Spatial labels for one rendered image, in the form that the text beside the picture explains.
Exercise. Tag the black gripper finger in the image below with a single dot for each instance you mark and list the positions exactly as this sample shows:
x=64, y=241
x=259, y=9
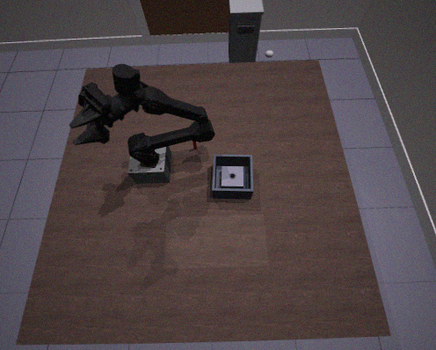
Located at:
x=89, y=135
x=89, y=113

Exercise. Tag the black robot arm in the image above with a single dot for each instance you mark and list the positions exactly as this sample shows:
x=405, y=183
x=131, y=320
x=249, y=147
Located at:
x=154, y=101

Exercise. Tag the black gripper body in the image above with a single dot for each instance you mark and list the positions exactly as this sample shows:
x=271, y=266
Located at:
x=113, y=109

